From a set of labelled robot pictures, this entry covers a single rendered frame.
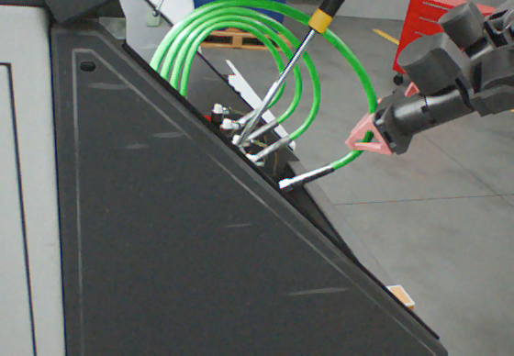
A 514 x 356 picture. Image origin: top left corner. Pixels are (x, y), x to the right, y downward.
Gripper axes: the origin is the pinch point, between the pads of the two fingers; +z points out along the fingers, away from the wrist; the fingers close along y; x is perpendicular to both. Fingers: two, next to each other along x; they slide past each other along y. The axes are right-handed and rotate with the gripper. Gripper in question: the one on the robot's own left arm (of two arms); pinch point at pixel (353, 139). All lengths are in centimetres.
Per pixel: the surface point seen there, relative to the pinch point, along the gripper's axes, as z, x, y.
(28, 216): 6, -25, 47
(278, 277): 0.4, 0.5, 31.2
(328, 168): 4.9, 1.5, 3.9
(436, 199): 101, 140, -196
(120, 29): -4.5, -33.4, 31.2
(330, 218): 24.2, 20.6, -11.9
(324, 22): -18.9, -22.1, 22.1
